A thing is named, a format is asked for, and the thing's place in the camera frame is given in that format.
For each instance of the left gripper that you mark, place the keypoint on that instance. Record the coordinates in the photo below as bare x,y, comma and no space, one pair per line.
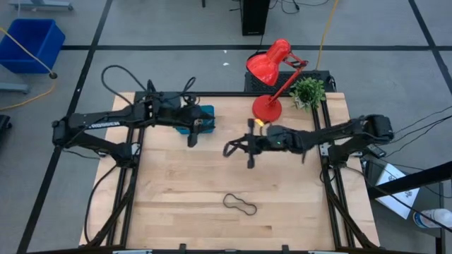
173,113

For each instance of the green plant in white pot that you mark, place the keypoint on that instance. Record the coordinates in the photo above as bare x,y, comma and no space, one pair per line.
307,92

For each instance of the grey desk foot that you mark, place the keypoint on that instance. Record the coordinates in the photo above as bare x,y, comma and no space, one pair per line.
42,5
14,88

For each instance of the white printed box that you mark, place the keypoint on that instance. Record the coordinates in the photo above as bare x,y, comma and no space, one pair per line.
399,201

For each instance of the silver metal bracket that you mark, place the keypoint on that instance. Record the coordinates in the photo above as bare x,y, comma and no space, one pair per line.
132,252

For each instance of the blue storage bin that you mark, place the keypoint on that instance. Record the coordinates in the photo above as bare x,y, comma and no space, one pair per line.
31,46

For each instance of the teal plastic bin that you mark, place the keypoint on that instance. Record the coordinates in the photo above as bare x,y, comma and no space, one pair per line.
209,127

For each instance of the black remote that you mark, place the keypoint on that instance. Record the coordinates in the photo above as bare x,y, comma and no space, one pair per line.
376,151

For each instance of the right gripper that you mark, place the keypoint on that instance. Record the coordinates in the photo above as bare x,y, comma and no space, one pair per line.
279,141

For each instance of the black aluminium table frame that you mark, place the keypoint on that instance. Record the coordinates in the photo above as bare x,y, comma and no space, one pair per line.
229,94

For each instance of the clear water bottle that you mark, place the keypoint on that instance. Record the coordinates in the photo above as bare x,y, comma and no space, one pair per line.
434,218

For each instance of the black diagonal beam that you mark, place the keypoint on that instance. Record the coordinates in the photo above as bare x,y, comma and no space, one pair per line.
406,181

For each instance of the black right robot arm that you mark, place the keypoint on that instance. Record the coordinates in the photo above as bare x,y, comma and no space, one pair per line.
339,132

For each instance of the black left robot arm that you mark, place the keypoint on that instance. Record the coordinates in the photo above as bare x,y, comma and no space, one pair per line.
99,121

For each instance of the red desk lamp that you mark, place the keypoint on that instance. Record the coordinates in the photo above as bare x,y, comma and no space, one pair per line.
267,109

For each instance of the black computer tower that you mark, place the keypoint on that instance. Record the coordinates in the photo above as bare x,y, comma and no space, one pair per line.
254,17

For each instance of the black table clamp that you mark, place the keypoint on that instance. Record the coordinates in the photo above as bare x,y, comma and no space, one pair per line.
285,248
182,247

